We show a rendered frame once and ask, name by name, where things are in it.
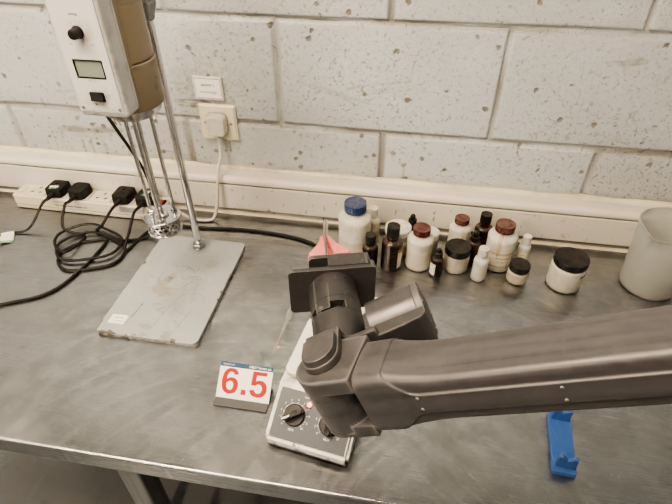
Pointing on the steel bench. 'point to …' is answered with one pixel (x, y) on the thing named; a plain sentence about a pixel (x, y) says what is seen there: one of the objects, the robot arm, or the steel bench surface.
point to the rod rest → (561, 444)
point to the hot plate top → (298, 350)
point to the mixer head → (108, 57)
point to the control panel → (308, 435)
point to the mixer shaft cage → (163, 214)
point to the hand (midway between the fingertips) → (325, 243)
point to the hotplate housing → (300, 444)
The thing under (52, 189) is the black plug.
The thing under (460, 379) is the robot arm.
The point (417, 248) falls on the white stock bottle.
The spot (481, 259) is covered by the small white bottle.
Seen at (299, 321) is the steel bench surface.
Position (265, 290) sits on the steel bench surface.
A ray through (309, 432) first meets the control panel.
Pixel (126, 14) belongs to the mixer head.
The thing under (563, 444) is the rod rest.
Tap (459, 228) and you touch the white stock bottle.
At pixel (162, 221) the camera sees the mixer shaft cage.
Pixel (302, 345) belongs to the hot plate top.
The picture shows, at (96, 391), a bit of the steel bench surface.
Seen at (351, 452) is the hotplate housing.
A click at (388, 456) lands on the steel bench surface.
